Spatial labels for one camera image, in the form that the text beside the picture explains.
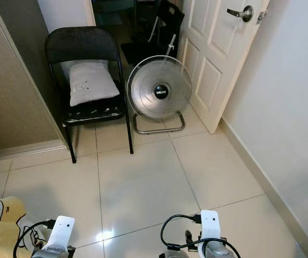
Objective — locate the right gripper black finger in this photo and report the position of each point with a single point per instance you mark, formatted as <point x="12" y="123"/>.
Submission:
<point x="189" y="238"/>

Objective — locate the yellow egg cartoon blanket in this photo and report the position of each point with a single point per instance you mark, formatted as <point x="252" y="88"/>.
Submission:
<point x="3" y="231"/>

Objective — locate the round silver fan heater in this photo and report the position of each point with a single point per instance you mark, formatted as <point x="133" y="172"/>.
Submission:
<point x="160" y="91"/>

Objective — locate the small grey pillow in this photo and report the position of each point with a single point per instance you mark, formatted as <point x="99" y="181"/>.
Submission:
<point x="93" y="81"/>

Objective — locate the white panelled door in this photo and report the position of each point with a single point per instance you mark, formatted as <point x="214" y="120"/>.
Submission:
<point x="207" y="54"/>

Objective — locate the grey brown sliding wardrobe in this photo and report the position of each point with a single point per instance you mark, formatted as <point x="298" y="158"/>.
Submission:
<point x="14" y="91"/>

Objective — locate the black slatted chair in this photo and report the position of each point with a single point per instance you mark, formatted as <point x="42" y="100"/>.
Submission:
<point x="167" y="24"/>

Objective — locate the black metal folding chair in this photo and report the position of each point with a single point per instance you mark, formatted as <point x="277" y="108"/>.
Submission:
<point x="81" y="45"/>

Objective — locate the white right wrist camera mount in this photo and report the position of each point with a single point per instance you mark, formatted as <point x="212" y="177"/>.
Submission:
<point x="209" y="226"/>

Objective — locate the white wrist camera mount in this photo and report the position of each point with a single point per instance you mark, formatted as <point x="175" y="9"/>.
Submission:
<point x="62" y="231"/>
<point x="209" y="226"/>

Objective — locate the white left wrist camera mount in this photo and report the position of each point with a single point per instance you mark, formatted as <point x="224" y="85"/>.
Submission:
<point x="62" y="231"/>

